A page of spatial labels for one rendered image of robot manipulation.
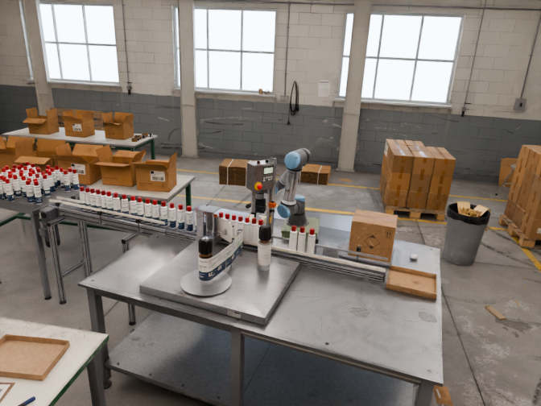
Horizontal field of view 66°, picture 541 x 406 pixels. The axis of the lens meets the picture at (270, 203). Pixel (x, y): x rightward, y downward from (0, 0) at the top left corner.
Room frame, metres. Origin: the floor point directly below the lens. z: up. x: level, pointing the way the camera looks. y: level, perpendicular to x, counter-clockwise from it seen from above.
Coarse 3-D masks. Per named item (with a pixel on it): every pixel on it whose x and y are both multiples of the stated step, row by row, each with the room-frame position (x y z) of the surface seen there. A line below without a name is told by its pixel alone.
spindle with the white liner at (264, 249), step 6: (264, 228) 2.37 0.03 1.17; (270, 228) 2.39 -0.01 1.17; (258, 234) 2.39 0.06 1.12; (264, 234) 2.37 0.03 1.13; (270, 234) 2.38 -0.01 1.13; (264, 240) 2.37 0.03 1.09; (258, 246) 2.38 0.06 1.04; (264, 246) 2.36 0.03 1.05; (270, 246) 2.39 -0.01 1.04; (258, 252) 2.38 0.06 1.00; (264, 252) 2.36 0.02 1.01; (270, 252) 2.40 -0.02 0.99; (258, 258) 2.38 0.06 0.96; (264, 258) 2.36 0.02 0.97; (258, 264) 2.37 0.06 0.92; (264, 264) 2.36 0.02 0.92; (264, 270) 2.36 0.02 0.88
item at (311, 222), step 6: (312, 222) 3.10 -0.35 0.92; (318, 222) 3.10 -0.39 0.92; (282, 228) 3.00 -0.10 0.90; (288, 228) 3.00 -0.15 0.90; (306, 228) 3.00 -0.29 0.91; (318, 228) 3.08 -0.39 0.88; (282, 234) 2.98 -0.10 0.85; (288, 234) 2.95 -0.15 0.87; (306, 234) 2.93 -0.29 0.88; (306, 240) 2.92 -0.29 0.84
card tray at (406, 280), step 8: (392, 272) 2.49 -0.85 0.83; (400, 272) 2.49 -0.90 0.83; (408, 272) 2.49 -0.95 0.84; (416, 272) 2.47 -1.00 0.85; (424, 272) 2.46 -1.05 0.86; (392, 280) 2.38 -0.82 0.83; (400, 280) 2.39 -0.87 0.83; (408, 280) 2.39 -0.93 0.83; (416, 280) 2.40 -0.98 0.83; (424, 280) 2.40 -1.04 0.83; (432, 280) 2.41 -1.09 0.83; (392, 288) 2.28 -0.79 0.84; (400, 288) 2.26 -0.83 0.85; (408, 288) 2.24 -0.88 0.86; (416, 288) 2.30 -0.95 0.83; (424, 288) 2.30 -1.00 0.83; (432, 288) 2.31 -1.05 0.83; (424, 296) 2.21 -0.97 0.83; (432, 296) 2.20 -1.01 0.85
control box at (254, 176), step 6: (252, 162) 2.80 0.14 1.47; (264, 162) 2.82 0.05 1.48; (252, 168) 2.74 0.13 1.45; (258, 168) 2.74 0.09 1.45; (252, 174) 2.74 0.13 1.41; (258, 174) 2.74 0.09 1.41; (270, 174) 2.80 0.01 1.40; (246, 180) 2.80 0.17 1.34; (252, 180) 2.74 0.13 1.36; (258, 180) 2.74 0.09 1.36; (270, 180) 2.80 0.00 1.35; (246, 186) 2.79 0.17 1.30; (252, 186) 2.73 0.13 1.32; (264, 186) 2.77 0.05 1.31; (270, 186) 2.80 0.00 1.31
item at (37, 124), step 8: (32, 112) 6.62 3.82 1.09; (48, 112) 6.50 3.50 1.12; (56, 112) 6.70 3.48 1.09; (32, 120) 6.41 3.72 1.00; (40, 120) 6.41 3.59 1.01; (48, 120) 6.47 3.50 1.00; (56, 120) 6.67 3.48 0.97; (32, 128) 6.47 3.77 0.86; (40, 128) 6.45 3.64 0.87; (48, 128) 6.45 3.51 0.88; (56, 128) 6.65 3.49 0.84
